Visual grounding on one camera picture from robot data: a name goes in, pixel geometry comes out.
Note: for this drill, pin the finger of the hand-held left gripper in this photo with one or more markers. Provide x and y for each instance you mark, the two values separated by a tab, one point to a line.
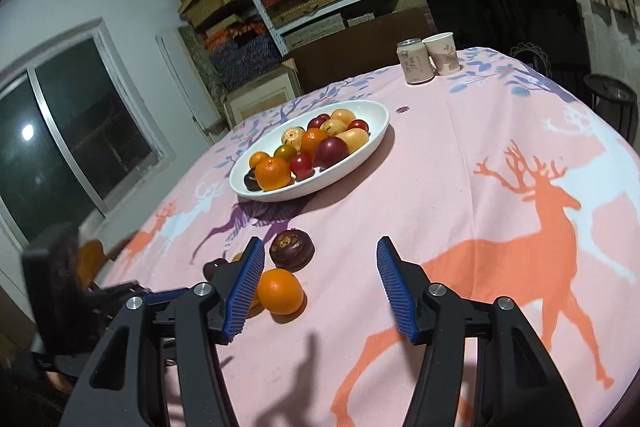
117	293

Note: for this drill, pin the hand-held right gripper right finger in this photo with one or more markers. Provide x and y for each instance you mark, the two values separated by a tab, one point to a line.
395	292

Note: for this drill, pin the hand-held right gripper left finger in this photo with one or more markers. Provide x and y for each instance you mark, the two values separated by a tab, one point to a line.
245	292

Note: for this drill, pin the small yellow-green fruit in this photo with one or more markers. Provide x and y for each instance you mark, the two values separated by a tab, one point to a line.
286	152

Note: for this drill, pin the dark red plum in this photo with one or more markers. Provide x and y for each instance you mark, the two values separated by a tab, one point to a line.
331	152

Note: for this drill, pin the yellow pepino melon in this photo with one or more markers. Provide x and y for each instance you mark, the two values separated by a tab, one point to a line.
354	138
334	126
343	114
292	136

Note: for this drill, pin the large yellow-orange orange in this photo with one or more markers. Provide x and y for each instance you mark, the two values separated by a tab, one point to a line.
313	139

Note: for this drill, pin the white oval plate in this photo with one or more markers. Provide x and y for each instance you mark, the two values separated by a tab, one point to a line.
377	117

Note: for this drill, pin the dark purple plum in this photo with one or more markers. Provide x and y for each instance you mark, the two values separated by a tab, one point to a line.
215	268

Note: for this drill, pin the dark brown mangosteen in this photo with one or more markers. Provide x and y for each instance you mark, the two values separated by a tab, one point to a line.
291	249

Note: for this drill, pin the dark water chestnut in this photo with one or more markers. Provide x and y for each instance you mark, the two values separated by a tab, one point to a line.
251	181

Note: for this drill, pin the pink deer print tablecloth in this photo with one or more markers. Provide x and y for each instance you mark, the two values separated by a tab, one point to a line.
450	182

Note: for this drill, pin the sliding glass window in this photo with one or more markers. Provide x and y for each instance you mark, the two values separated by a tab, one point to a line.
65	132

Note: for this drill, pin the beige framed panel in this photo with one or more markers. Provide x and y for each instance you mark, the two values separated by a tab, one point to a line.
260	99

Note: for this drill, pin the beige drink can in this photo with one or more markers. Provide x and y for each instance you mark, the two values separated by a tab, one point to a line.
415	62

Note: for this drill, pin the stack of blue patterned boxes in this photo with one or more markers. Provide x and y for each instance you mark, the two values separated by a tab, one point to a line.
240	52

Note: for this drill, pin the paper cup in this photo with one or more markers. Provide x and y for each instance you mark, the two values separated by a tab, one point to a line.
442	52

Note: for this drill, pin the brown board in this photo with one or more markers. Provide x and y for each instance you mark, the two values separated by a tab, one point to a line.
360	47

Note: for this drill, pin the black round stool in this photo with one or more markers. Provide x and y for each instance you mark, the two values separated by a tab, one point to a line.
612	99

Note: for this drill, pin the black panel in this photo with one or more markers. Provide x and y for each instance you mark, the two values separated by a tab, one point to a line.
505	22

